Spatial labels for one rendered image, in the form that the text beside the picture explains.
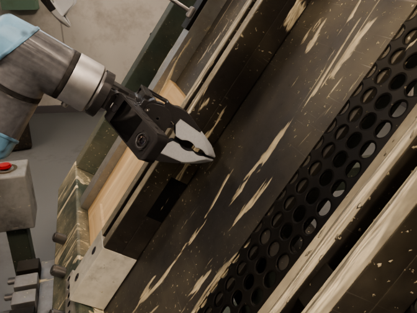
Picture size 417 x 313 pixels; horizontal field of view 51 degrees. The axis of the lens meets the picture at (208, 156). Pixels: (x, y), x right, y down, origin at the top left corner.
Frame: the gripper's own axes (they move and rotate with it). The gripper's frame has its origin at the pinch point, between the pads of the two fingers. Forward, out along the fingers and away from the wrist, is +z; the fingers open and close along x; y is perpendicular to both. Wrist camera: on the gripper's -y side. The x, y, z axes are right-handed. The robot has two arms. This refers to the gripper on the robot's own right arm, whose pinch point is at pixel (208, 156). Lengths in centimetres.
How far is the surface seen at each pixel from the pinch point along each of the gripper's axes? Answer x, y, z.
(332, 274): -5.3, -38.3, -2.9
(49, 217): 129, 194, 19
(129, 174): 19.9, 30.4, -0.3
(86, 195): 35, 43, -3
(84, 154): 34, 66, -5
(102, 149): 30, 66, -1
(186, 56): -9.3, 42.7, -0.4
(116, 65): 54, 400, 36
